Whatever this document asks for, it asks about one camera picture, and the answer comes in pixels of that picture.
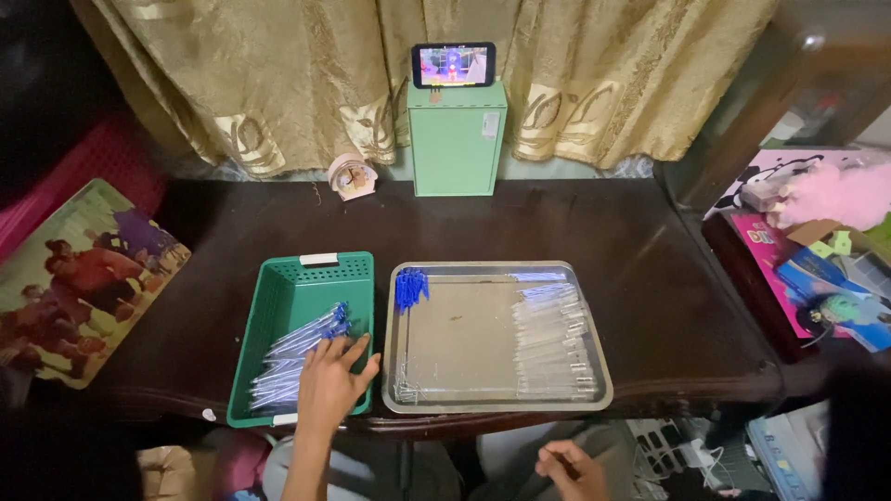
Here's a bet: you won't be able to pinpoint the row of clear pen barrels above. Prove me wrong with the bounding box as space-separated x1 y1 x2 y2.
507 271 600 401

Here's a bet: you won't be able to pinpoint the small pink alarm clock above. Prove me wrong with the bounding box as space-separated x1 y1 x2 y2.
327 153 379 203

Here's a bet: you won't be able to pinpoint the pile of assembled blue pens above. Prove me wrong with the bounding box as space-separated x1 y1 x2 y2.
248 301 352 413

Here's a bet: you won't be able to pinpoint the cartoon picture board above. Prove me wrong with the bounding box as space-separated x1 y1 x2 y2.
0 178 192 391

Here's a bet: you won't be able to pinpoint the person's left hand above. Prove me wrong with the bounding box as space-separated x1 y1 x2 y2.
297 333 382 438

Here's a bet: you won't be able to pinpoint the green plastic basket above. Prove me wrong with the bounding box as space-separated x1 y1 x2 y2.
226 251 375 428

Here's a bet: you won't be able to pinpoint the pink plastic crate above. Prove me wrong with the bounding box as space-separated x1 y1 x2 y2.
0 115 168 262

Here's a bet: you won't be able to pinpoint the green box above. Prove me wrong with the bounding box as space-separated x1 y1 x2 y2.
407 81 508 198

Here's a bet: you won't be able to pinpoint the pile of blue pen caps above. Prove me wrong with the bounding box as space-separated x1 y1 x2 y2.
394 267 430 311

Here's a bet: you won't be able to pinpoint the person's grey trousers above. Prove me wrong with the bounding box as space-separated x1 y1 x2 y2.
262 420 638 501

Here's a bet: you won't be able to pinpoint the pile of pen springs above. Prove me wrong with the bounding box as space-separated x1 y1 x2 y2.
391 362 423 406

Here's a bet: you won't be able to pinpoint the white power strip with cables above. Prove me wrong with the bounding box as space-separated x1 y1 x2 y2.
626 417 753 501

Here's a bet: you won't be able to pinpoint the steel tray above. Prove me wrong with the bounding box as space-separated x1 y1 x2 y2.
381 261 614 415

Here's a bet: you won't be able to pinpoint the gold patterned curtain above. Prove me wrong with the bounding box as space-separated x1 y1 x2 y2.
90 0 777 179

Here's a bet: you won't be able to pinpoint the black smartphone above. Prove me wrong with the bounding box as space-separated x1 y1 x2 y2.
411 42 497 90

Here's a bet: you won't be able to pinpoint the person's right hand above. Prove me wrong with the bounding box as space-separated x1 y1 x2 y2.
535 440 611 501

